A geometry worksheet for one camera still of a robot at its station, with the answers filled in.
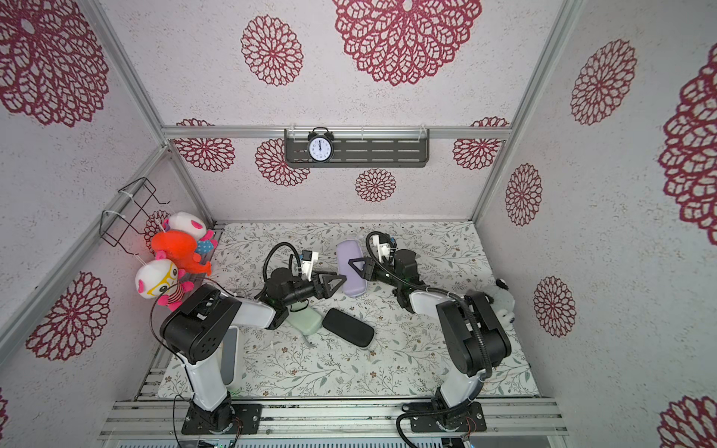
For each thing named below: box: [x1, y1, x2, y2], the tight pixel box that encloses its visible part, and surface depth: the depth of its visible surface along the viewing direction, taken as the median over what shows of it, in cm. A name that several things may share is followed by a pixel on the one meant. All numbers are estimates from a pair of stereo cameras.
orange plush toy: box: [151, 229, 212, 276], surface depth 91 cm
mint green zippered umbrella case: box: [285, 300, 323, 336], surface depth 89 cm
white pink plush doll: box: [161, 211, 219, 254], surface depth 97 cm
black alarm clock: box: [307, 126, 335, 164], surface depth 92 cm
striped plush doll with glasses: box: [135, 250, 195, 312], surface depth 82 cm
